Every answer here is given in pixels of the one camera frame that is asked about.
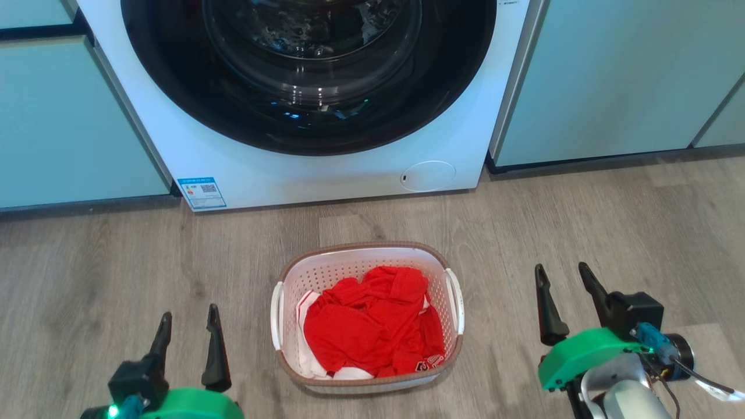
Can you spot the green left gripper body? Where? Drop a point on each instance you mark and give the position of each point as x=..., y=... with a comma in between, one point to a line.
x=192, y=405

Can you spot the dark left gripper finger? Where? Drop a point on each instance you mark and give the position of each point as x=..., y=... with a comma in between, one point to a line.
x=161, y=340
x=216, y=355

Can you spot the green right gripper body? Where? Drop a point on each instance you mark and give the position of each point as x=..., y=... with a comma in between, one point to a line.
x=582, y=355

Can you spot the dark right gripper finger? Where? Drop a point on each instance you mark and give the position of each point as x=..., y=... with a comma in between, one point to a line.
x=548, y=314
x=595, y=294

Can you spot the white perforated laundry basket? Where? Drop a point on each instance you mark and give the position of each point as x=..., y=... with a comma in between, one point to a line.
x=337, y=262

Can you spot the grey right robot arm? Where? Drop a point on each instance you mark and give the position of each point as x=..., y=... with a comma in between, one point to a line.
x=628, y=401

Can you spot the white garment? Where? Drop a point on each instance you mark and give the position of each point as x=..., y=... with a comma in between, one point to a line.
x=305, y=361

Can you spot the red mesh garment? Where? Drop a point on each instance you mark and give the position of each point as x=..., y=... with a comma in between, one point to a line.
x=364, y=326

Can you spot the blue energy label sticker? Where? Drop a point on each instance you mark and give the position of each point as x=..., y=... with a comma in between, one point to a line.
x=202, y=193

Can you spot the round white filter cover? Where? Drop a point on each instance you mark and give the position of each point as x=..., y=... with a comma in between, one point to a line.
x=428, y=176

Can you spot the white front-load washing machine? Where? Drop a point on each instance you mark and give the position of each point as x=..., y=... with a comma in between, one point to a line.
x=326, y=174

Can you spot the narrow pale green cabinet panel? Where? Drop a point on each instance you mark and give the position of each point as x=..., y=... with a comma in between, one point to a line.
x=724, y=125

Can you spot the wide pale green cabinet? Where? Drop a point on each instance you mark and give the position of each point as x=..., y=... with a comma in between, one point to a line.
x=617, y=75

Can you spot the large pale green cabinet door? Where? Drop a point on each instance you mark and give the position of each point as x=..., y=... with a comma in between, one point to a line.
x=64, y=116

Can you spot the black round washer door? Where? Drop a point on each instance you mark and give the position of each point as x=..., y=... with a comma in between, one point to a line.
x=157, y=70

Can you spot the small pale green cabinet drawer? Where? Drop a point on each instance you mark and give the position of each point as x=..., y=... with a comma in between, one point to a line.
x=32, y=11

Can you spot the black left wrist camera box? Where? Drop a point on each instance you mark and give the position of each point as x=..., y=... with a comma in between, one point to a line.
x=139, y=378

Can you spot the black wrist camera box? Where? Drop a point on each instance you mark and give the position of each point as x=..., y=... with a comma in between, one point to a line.
x=637, y=311
x=139, y=378

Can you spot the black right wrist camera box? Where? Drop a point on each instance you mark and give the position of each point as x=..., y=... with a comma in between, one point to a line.
x=637, y=311

